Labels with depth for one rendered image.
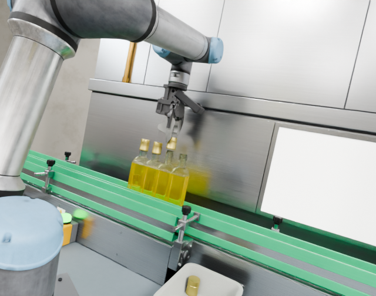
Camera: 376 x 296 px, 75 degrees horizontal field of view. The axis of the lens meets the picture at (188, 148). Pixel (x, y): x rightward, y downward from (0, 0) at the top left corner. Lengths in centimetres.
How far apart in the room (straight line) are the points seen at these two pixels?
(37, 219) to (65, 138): 290
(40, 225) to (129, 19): 36
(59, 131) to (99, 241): 245
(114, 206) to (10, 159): 47
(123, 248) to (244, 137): 57
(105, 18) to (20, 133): 24
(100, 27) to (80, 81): 285
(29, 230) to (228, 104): 78
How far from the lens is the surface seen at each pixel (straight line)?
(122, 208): 89
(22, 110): 51
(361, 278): 84
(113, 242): 91
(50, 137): 327
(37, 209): 46
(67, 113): 329
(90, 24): 49
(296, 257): 82
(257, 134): 94
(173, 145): 90
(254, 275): 84
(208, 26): 115
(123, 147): 123
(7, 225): 42
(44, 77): 53
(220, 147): 97
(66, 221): 99
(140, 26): 50
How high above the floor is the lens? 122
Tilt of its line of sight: 4 degrees down
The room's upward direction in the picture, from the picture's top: 11 degrees clockwise
